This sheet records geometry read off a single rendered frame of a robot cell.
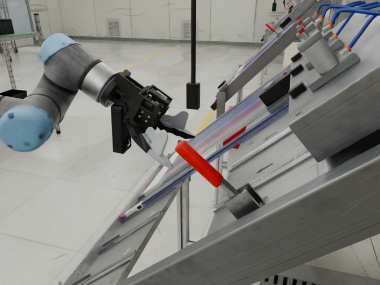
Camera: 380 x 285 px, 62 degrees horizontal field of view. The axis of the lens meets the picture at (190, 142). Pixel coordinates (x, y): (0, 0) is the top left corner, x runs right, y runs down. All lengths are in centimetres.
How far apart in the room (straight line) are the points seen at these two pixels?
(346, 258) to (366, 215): 65
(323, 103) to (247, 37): 889
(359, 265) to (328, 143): 66
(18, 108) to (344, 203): 49
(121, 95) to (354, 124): 46
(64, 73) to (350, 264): 80
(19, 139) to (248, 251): 41
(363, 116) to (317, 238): 11
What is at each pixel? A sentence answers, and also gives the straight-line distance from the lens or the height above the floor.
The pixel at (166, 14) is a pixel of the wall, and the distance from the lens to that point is 969.
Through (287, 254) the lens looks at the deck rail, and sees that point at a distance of 33.
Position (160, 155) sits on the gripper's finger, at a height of 96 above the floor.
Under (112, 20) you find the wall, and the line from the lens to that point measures 1042.
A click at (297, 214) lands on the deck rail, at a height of 105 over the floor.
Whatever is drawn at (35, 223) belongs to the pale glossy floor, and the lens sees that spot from 215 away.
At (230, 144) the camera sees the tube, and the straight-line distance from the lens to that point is 62.
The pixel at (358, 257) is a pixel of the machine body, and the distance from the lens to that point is 97.
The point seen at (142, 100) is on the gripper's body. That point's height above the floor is 105.
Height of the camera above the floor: 123
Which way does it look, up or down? 25 degrees down
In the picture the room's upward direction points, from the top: straight up
